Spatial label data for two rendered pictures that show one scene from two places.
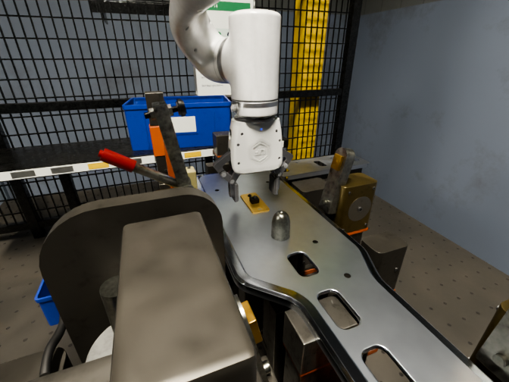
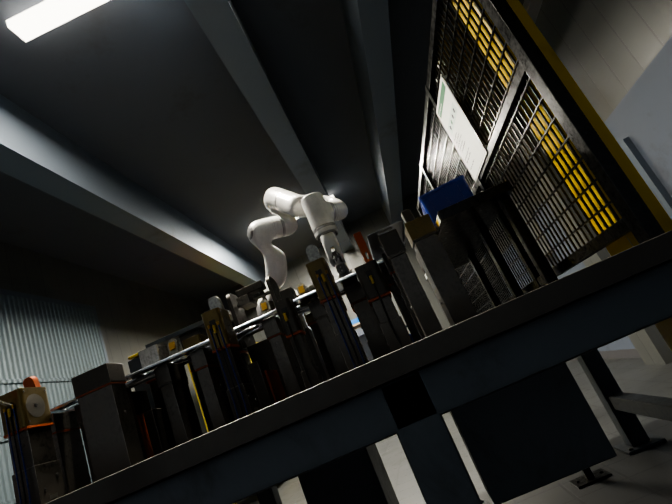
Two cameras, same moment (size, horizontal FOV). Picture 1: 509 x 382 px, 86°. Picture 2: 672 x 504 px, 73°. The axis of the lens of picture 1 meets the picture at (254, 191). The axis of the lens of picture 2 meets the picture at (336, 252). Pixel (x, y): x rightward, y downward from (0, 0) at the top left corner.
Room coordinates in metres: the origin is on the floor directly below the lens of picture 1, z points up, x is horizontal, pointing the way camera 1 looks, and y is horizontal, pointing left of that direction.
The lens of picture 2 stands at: (1.10, -1.37, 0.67)
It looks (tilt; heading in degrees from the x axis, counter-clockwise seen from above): 17 degrees up; 113
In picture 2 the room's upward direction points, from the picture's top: 23 degrees counter-clockwise
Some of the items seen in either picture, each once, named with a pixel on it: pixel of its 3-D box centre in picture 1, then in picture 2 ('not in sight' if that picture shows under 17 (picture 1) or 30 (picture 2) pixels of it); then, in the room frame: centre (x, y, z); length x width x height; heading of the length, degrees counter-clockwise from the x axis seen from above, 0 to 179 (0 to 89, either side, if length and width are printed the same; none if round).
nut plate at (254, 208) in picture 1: (254, 200); not in sight; (0.51, 0.00, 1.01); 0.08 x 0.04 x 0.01; 21
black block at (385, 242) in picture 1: (374, 299); (299, 346); (0.39, -0.24, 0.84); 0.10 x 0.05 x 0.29; 111
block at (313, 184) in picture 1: (311, 228); (385, 310); (0.65, -0.16, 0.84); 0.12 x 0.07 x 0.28; 111
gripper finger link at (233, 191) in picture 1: (228, 185); not in sight; (0.49, 0.05, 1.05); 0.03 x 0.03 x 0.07; 21
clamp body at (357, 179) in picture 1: (346, 244); (338, 317); (0.54, -0.22, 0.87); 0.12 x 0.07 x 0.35; 111
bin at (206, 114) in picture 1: (181, 120); (450, 214); (0.88, 0.23, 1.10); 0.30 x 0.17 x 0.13; 103
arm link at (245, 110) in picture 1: (253, 107); (326, 232); (0.51, 0.00, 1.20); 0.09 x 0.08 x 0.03; 111
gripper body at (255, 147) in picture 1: (254, 140); (332, 247); (0.51, 0.00, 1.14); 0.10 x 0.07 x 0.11; 111
